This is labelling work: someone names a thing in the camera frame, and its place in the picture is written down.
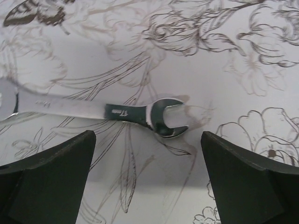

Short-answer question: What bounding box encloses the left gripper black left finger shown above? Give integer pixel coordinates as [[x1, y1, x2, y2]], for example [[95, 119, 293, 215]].
[[0, 130, 96, 224]]

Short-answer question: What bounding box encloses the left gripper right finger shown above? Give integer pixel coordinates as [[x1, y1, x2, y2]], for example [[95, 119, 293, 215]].
[[200, 131, 299, 224]]

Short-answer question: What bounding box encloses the silver open-end wrench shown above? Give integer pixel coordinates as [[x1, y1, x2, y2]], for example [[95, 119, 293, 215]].
[[0, 77, 189, 139]]

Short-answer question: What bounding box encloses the floral patterned mat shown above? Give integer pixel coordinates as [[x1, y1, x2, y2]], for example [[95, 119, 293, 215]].
[[0, 0, 299, 224]]

